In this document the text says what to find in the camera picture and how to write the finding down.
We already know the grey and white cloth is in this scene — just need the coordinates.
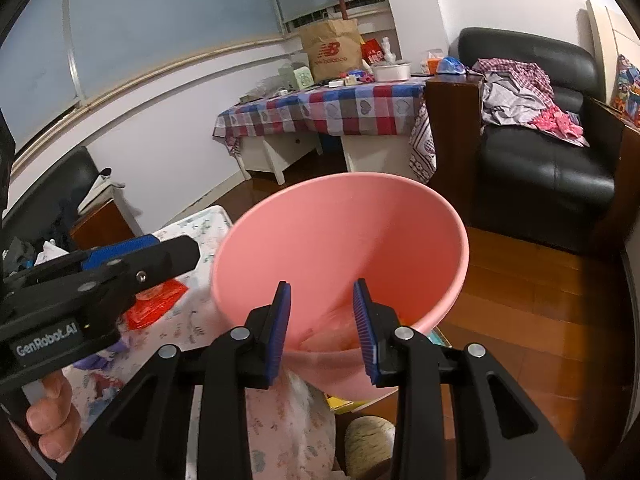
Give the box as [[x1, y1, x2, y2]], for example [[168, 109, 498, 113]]
[[77, 167, 127, 213]]

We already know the beige fuzzy slipper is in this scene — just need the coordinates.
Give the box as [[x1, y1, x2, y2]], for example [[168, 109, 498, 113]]
[[344, 416, 397, 479]]

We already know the orange and white box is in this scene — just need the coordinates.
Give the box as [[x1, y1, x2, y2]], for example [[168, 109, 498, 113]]
[[420, 50, 445, 76]]

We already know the black leather sofa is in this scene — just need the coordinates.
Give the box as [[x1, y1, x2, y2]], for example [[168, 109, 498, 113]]
[[2, 146, 101, 241]]

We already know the red plastic wrapper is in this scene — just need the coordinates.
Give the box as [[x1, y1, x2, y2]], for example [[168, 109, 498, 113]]
[[122, 282, 188, 331]]

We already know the pink plastic bucket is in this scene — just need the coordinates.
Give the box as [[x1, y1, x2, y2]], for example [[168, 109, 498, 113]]
[[210, 172, 471, 403]]

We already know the purple plastic wrapper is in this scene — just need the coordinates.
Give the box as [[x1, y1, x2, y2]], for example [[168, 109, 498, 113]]
[[75, 337, 132, 372]]

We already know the dark wooden end table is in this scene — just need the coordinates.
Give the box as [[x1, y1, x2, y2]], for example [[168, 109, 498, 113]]
[[582, 95, 640, 261]]

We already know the white crumpled cloth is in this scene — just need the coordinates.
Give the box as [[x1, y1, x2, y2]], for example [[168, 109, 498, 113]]
[[35, 240, 69, 264]]

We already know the brown paper bag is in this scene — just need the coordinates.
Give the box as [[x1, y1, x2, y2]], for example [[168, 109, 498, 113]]
[[299, 17, 362, 83]]

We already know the green box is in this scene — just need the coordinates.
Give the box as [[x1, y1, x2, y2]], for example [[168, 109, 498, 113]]
[[280, 63, 314, 89]]

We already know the pink clothing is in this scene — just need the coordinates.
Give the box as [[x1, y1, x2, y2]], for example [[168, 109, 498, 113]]
[[530, 105, 591, 148]]

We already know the beige board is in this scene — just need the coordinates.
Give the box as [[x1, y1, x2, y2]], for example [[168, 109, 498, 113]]
[[586, 0, 640, 107]]

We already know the dark clothes pile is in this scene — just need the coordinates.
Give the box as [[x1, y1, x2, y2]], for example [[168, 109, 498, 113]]
[[0, 200, 82, 281]]

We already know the dark wooden side table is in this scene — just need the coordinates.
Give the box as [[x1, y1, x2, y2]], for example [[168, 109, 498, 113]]
[[425, 75, 484, 226]]

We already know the black leather armchair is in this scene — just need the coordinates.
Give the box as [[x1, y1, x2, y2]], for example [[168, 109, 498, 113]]
[[457, 27, 617, 257]]

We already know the white desk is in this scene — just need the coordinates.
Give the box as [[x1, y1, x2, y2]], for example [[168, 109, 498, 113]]
[[235, 132, 417, 185]]

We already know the white tub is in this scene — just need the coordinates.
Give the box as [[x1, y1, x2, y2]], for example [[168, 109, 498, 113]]
[[372, 61, 413, 83]]

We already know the grey plastic bag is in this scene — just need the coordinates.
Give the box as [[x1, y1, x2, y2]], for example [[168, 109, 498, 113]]
[[240, 77, 292, 104]]

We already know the reddish wooden cabinet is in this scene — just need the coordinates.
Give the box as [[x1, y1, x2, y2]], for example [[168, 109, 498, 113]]
[[70, 199, 137, 252]]

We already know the large frosted window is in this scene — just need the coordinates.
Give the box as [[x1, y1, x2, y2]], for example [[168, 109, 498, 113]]
[[10, 0, 389, 161]]

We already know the checkered tablecloth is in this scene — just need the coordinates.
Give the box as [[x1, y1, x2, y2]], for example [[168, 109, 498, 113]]
[[213, 76, 437, 183]]

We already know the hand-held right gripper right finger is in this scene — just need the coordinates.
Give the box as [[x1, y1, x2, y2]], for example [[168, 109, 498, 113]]
[[352, 278, 586, 480]]

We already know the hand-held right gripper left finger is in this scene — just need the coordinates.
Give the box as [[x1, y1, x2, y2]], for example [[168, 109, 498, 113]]
[[62, 281, 292, 480]]

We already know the grey and plaid clothing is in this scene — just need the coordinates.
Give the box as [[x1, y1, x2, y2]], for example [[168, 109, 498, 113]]
[[472, 58, 557, 129]]

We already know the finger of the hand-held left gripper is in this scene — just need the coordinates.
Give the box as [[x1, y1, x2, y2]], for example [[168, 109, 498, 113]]
[[80, 235, 201, 295], [4, 234, 162, 283]]

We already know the colourful printed cushion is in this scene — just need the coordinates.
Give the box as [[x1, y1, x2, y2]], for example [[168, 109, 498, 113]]
[[610, 54, 640, 122]]

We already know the red bag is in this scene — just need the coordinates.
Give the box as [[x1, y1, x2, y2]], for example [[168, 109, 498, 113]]
[[361, 38, 385, 66]]

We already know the person's left hand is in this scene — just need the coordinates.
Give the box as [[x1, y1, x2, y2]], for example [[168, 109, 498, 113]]
[[25, 370, 83, 463]]

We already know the floral tablecloth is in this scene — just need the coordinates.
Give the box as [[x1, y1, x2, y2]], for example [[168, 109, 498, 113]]
[[65, 205, 336, 480]]

